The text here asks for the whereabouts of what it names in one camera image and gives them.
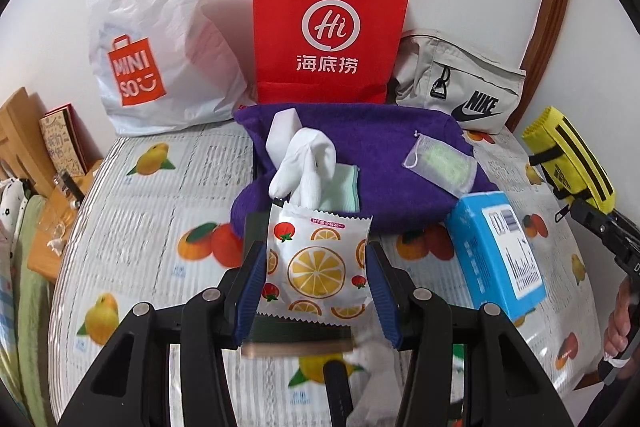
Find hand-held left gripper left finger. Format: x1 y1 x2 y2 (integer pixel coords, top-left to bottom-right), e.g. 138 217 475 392
59 241 271 427

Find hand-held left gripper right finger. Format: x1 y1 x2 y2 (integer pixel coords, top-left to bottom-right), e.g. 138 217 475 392
365 242 581 427

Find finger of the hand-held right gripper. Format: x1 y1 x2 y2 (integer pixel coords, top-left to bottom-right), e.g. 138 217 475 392
570 198 640 253

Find yellow black pouch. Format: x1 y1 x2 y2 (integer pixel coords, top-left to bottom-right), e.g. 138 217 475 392
521 106 618 214

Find fruit print packet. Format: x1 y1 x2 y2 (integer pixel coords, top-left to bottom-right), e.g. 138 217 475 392
256 199 373 327

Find light green cloth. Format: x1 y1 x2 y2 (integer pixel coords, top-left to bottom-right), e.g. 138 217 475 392
317 163 361 212

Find green pack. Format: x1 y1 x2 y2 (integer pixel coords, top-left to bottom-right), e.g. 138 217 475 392
402 132 478 198

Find white socks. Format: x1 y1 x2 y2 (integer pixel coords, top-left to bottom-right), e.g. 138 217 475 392
269 129 337 210

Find person's right hand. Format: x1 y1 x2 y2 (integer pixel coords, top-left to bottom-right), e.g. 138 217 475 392
602 279 640 360

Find blue tissue pack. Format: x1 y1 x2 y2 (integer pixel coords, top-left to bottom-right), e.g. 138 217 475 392
445 191 547 322

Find fruit print tablecloth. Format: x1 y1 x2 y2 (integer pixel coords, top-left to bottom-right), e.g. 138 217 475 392
47 122 616 427

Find purple towel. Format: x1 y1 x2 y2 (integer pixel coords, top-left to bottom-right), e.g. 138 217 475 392
230 103 498 238

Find grey waist bag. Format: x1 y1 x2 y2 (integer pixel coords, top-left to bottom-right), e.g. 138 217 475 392
392 29 527 135

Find wooden bedside shelf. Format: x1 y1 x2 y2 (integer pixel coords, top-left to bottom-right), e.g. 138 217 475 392
26 169 103 284

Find green bed sheet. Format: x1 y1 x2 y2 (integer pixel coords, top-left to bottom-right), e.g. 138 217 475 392
10 194 56 413

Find white spotted plush toy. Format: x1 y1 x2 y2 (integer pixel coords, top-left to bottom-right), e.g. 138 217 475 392
0 179 26 233

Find wooden headboard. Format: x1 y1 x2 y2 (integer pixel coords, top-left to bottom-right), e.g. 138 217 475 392
0 87 56 198

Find white plastic shopping bag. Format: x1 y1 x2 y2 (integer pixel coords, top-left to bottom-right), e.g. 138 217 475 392
84 0 249 138

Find brown wooden door frame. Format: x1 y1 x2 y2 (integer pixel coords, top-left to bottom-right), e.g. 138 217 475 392
505 0 576 132

